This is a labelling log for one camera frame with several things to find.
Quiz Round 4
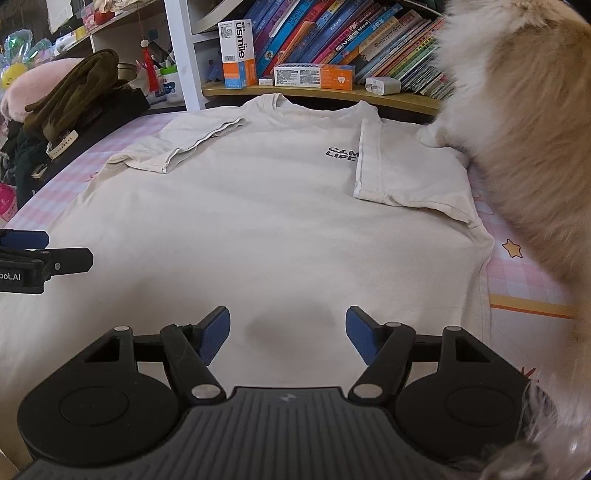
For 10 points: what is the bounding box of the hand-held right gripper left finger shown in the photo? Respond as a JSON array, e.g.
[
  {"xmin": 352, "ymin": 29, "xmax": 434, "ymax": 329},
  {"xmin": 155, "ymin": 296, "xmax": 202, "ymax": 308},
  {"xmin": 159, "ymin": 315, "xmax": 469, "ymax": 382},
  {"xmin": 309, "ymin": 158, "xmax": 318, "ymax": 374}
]
[{"xmin": 83, "ymin": 305, "xmax": 232, "ymax": 407}]

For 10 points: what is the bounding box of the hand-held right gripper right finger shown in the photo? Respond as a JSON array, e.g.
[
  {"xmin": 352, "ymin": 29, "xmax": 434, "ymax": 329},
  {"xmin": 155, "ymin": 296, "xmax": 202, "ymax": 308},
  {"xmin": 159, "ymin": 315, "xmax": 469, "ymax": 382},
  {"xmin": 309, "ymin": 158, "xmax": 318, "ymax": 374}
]
[{"xmin": 345, "ymin": 305, "xmax": 502, "ymax": 407}]

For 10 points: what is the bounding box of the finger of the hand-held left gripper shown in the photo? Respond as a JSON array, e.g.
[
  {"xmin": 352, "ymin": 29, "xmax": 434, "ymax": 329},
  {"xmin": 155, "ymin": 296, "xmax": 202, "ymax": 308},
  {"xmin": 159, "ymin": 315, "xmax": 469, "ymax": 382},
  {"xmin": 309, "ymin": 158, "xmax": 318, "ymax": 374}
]
[
  {"xmin": 0, "ymin": 229, "xmax": 50, "ymax": 250},
  {"xmin": 0, "ymin": 247, "xmax": 94, "ymax": 280}
]

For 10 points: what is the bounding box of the cream t-shirt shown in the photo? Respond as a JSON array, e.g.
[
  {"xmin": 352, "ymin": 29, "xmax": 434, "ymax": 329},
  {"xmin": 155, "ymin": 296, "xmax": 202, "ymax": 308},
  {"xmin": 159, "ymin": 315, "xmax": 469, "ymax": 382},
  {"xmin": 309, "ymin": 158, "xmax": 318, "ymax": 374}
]
[{"xmin": 0, "ymin": 92, "xmax": 496, "ymax": 467}]

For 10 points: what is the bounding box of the bright pink pouch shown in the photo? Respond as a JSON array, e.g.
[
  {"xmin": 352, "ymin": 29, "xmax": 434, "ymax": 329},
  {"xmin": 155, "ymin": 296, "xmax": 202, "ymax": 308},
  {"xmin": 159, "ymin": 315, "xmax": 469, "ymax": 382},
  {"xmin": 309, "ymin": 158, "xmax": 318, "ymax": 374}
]
[{"xmin": 0, "ymin": 182, "xmax": 19, "ymax": 222}]

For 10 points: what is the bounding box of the dark green garment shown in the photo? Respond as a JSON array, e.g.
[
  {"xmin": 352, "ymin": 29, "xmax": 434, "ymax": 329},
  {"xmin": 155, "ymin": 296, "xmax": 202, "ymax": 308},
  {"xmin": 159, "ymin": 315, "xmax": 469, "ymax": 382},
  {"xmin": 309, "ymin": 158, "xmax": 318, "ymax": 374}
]
[{"xmin": 0, "ymin": 124, "xmax": 51, "ymax": 208}]

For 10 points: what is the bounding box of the cream wristwatch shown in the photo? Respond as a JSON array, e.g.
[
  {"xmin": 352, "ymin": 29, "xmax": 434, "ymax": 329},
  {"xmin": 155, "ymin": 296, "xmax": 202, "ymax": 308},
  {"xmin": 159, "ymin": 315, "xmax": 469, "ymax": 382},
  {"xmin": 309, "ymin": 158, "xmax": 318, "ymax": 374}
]
[{"xmin": 46, "ymin": 130, "xmax": 79, "ymax": 160}]

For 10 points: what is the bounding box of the olive green garment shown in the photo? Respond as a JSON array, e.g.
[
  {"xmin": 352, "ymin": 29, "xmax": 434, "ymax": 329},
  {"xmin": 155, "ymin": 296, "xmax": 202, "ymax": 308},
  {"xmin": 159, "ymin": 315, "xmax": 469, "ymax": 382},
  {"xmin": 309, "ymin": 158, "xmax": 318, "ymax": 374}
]
[{"xmin": 23, "ymin": 48, "xmax": 121, "ymax": 141}]

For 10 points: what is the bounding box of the pink cushion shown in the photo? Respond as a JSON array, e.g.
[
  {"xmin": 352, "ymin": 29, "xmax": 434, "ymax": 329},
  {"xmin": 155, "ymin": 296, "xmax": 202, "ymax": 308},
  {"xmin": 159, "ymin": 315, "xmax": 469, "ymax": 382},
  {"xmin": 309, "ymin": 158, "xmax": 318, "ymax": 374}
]
[{"xmin": 0, "ymin": 58, "xmax": 88, "ymax": 123}]

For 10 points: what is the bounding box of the yellow smiley balloon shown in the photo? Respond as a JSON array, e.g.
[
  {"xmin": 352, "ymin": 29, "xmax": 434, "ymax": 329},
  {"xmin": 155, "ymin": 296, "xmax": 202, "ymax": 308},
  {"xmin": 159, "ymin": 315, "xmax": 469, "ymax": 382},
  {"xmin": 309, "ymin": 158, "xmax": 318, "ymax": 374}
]
[{"xmin": 0, "ymin": 30, "xmax": 51, "ymax": 90}]

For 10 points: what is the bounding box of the white jar with green lid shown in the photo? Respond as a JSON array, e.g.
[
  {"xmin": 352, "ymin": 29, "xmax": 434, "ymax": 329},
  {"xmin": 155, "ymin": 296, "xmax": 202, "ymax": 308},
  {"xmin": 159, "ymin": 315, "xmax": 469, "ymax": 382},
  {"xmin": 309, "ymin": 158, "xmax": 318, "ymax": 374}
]
[{"xmin": 159, "ymin": 65, "xmax": 184, "ymax": 103}]

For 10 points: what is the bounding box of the red tassel ornament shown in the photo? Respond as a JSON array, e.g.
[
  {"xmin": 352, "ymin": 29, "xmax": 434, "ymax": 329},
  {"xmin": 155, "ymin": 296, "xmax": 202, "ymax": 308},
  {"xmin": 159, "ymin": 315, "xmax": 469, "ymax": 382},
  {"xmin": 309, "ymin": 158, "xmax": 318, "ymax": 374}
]
[{"xmin": 141, "ymin": 39, "xmax": 158, "ymax": 93}]

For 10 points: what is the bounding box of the bunch of pens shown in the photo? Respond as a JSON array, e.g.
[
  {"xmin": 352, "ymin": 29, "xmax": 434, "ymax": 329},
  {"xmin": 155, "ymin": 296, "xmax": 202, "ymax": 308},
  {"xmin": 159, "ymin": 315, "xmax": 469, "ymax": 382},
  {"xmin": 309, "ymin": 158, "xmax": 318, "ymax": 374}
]
[{"xmin": 148, "ymin": 41, "xmax": 178, "ymax": 70}]

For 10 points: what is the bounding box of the wooden bookshelf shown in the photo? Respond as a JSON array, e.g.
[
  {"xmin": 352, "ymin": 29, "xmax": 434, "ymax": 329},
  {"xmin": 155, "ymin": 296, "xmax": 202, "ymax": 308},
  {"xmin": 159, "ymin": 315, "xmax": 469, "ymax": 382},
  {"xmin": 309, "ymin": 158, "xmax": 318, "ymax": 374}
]
[{"xmin": 201, "ymin": 0, "xmax": 444, "ymax": 116}]

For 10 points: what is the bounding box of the white charger plug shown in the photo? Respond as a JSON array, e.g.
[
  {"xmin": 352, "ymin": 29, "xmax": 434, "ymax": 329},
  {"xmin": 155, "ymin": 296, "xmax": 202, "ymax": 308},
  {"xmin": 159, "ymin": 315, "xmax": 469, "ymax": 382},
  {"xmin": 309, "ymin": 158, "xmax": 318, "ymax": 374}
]
[{"xmin": 365, "ymin": 76, "xmax": 402, "ymax": 97}]

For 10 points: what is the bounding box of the fluffy cream cat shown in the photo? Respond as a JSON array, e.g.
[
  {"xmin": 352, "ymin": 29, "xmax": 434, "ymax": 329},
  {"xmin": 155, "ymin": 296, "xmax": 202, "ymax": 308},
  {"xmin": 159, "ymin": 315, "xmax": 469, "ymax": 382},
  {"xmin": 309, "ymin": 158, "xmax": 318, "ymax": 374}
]
[{"xmin": 418, "ymin": 0, "xmax": 591, "ymax": 480}]

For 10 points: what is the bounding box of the flat white orange box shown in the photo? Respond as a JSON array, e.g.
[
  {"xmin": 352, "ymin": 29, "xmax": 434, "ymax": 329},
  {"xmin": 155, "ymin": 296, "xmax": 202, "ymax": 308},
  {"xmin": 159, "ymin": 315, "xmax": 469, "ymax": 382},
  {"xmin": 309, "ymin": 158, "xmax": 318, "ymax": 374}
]
[{"xmin": 273, "ymin": 63, "xmax": 356, "ymax": 90}]

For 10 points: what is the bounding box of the tall white orange box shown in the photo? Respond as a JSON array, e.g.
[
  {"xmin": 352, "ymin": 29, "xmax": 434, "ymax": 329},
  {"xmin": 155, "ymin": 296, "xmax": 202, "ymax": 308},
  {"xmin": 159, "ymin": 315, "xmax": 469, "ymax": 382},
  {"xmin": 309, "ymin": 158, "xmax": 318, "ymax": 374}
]
[{"xmin": 218, "ymin": 18, "xmax": 257, "ymax": 88}]

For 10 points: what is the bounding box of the row of colourful books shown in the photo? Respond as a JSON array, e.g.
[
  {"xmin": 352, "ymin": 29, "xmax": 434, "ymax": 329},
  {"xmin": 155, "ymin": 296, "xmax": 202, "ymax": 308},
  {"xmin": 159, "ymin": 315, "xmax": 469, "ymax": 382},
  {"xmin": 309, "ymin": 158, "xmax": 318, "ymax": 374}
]
[{"xmin": 249, "ymin": 0, "xmax": 458, "ymax": 100}]

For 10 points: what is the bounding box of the white shelf post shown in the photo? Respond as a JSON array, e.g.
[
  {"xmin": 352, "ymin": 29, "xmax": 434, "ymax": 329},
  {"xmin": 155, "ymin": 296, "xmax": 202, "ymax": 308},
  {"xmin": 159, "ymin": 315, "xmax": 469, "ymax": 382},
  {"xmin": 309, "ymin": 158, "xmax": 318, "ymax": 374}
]
[{"xmin": 164, "ymin": 0, "xmax": 206, "ymax": 112}]

